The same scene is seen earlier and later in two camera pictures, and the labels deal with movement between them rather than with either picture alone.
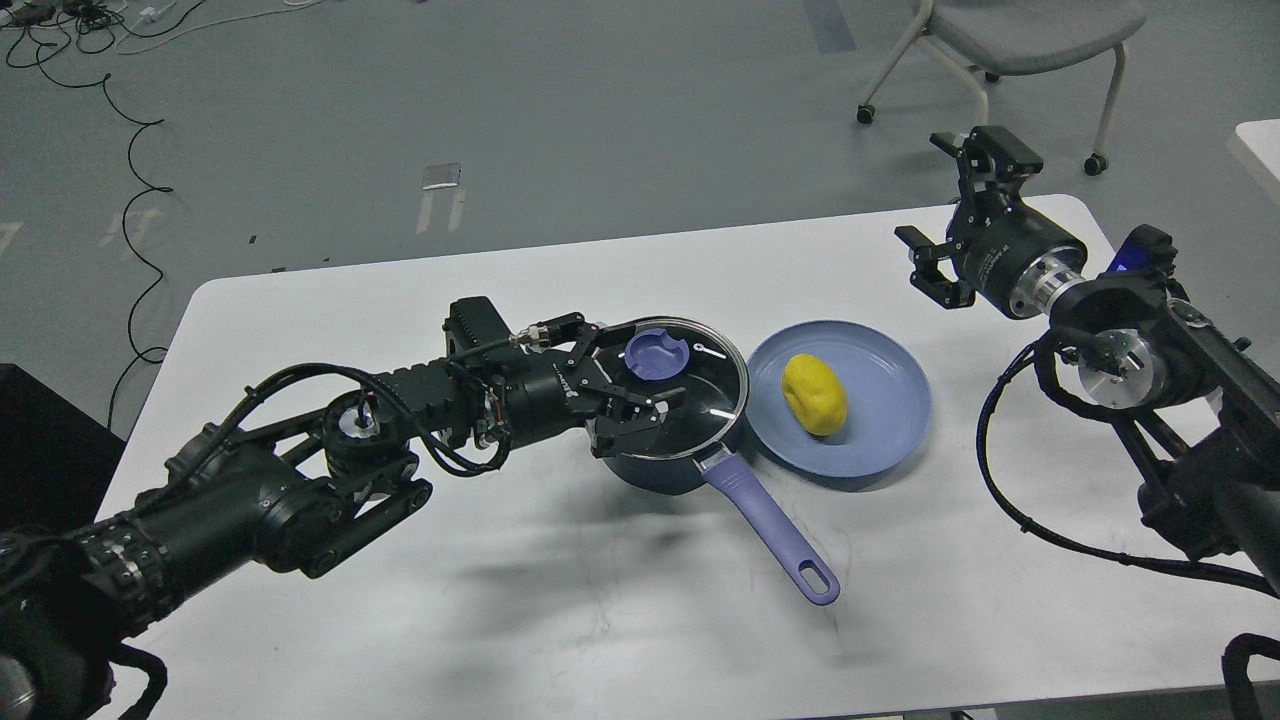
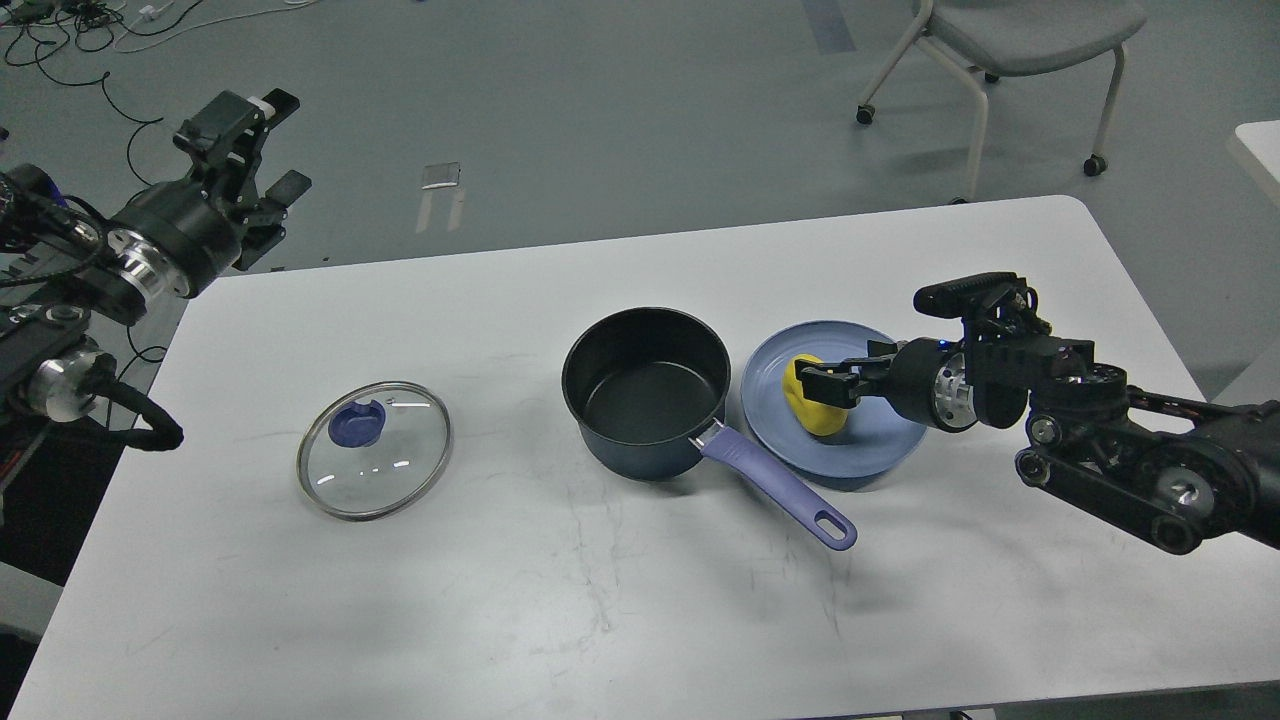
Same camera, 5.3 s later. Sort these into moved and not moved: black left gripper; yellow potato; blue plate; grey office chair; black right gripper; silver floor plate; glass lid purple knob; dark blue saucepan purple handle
Moved: dark blue saucepan purple handle; black right gripper; glass lid purple knob; black left gripper
Not moved: yellow potato; silver floor plate; blue plate; grey office chair
